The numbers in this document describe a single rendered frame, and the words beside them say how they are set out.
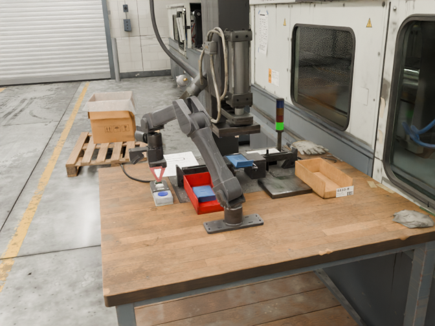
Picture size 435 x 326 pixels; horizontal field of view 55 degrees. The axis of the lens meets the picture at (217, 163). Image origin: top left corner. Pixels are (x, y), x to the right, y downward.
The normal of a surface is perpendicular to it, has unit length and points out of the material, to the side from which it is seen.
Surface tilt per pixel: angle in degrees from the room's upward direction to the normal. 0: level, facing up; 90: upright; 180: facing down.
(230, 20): 90
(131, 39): 90
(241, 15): 90
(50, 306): 0
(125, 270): 0
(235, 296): 0
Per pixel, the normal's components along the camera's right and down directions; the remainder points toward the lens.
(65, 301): -0.04, -0.94
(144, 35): 0.22, 0.33
